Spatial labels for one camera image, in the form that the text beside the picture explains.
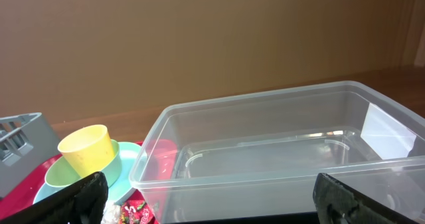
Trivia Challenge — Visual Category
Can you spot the yellow plastic cup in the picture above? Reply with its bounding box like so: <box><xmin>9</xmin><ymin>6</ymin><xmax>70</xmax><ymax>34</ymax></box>
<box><xmin>58</xmin><ymin>124</ymin><xmax>116</xmax><ymax>177</ymax></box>

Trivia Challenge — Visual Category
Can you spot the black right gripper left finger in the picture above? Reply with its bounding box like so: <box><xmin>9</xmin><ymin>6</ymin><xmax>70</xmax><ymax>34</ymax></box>
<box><xmin>1</xmin><ymin>171</ymin><xmax>108</xmax><ymax>224</ymax></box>

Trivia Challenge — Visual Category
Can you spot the clear plastic bin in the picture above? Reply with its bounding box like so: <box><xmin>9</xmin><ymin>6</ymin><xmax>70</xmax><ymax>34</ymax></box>
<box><xmin>129</xmin><ymin>81</ymin><xmax>424</xmax><ymax>223</ymax></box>

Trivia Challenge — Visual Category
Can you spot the green plastic bowl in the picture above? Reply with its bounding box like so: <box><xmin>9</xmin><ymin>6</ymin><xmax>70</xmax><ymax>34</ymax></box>
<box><xmin>44</xmin><ymin>140</ymin><xmax>123</xmax><ymax>189</ymax></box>

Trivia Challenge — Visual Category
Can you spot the light blue plate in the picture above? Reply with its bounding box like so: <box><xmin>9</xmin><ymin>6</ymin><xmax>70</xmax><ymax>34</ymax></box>
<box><xmin>33</xmin><ymin>142</ymin><xmax>141</xmax><ymax>205</ymax></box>

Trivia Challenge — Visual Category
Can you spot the red snack wrapper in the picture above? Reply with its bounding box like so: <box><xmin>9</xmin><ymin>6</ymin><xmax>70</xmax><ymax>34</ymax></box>
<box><xmin>118</xmin><ymin>200</ymin><xmax>155</xmax><ymax>224</ymax></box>

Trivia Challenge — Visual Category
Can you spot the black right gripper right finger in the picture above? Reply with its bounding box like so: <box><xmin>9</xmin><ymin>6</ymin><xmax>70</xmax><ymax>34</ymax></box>
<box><xmin>313</xmin><ymin>173</ymin><xmax>416</xmax><ymax>224</ymax></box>

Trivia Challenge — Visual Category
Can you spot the grey dishwasher rack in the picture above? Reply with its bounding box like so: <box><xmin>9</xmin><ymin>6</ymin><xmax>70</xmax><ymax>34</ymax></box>
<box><xmin>1</xmin><ymin>112</ymin><xmax>60</xmax><ymax>198</ymax></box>

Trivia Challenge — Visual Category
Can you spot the white napkin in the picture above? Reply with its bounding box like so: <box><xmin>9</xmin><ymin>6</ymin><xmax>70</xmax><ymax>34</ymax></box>
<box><xmin>101</xmin><ymin>201</ymin><xmax>121</xmax><ymax>224</ymax></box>

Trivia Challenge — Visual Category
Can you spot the black tray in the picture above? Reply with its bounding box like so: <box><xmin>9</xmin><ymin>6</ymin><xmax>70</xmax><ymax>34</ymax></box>
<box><xmin>177</xmin><ymin>212</ymin><xmax>320</xmax><ymax>224</ymax></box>

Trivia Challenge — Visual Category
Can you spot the red serving tray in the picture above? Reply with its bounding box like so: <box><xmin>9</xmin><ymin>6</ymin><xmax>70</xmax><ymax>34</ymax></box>
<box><xmin>1</xmin><ymin>142</ymin><xmax>143</xmax><ymax>219</ymax></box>

